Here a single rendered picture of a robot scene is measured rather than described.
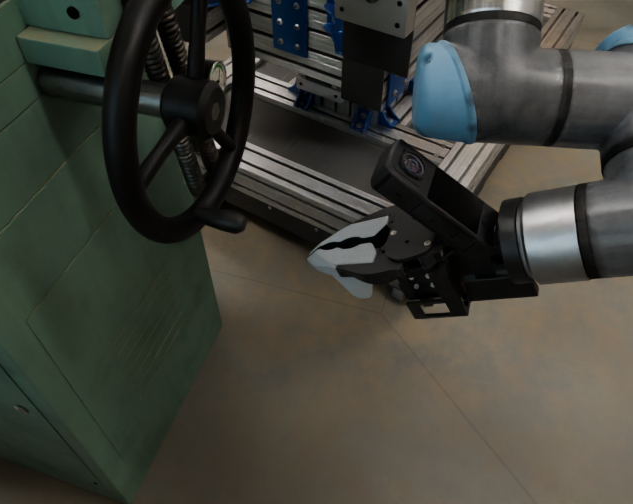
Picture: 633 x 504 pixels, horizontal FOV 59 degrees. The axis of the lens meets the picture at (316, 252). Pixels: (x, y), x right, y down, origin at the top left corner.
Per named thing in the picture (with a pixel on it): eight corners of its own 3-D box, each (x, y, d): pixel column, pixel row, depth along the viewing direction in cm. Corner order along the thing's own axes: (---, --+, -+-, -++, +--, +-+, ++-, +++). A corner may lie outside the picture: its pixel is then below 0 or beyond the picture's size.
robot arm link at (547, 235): (572, 231, 39) (575, 160, 44) (506, 240, 42) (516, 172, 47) (594, 300, 43) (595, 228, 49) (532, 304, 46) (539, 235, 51)
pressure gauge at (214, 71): (214, 119, 90) (207, 74, 84) (193, 115, 91) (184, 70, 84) (230, 98, 94) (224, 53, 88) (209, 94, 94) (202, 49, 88)
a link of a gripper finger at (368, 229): (330, 288, 60) (409, 280, 55) (303, 250, 57) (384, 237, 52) (339, 267, 62) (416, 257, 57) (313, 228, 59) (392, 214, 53)
